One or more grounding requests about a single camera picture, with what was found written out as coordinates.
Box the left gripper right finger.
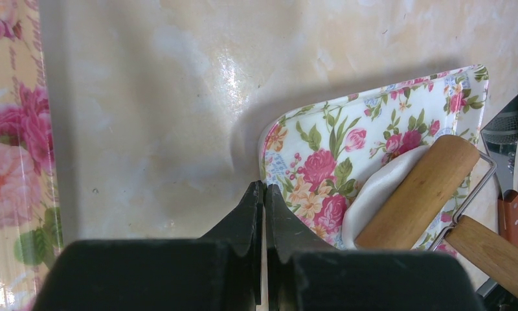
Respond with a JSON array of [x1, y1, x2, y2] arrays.
[[265, 185, 484, 310]]

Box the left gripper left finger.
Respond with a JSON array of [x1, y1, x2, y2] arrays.
[[33, 181, 264, 310]]

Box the white dough piece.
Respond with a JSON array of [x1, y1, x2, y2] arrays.
[[341, 145, 430, 250]]

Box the wooden double-ended rolling pin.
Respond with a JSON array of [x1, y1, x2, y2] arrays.
[[352, 135, 518, 298]]

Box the yellow floral cloth pad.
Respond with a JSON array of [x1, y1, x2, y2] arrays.
[[0, 1, 63, 310]]

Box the metal scraper with red handle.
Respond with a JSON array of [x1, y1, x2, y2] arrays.
[[480, 94, 518, 248]]

